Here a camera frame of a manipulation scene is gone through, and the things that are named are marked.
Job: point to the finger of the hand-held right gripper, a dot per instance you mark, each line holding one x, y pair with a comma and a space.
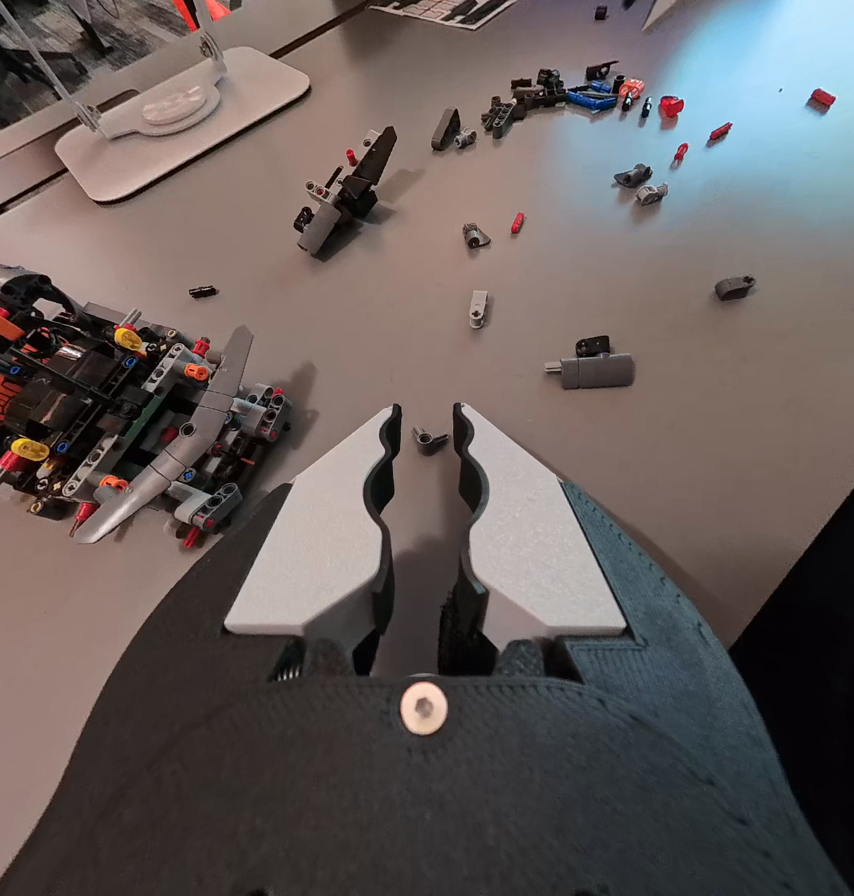
654, 10

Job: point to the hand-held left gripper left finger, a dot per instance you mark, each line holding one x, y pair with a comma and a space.
308, 560

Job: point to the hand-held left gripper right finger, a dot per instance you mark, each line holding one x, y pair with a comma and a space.
546, 560

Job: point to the pile of small lego pieces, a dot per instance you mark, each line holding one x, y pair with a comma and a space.
511, 105

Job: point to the grey axle connector lego assembly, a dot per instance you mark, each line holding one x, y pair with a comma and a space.
602, 371

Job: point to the light grey lego beam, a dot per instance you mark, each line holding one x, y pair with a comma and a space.
478, 308

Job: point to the dark grey lego wedge piece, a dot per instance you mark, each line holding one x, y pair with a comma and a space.
630, 176
474, 236

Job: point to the black grey lego wing assembly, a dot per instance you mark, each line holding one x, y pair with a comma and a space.
378, 157

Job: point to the red translucent lego piece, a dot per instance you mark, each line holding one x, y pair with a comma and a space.
671, 106

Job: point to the grey lego joint piece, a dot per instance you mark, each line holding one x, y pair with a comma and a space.
651, 194

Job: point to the small light grey lego connector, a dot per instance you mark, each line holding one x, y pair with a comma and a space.
466, 138

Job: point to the lego car chassis model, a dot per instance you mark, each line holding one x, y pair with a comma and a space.
84, 392

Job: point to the small black lego pin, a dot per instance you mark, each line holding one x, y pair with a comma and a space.
203, 291

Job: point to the dark grey lego pin connector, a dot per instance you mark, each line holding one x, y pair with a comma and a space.
733, 288

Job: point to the black white sticker sheet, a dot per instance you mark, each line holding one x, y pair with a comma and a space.
434, 10

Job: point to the white stand base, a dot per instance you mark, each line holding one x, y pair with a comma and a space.
259, 84

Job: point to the red triangular floor object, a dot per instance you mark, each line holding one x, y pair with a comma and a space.
217, 10

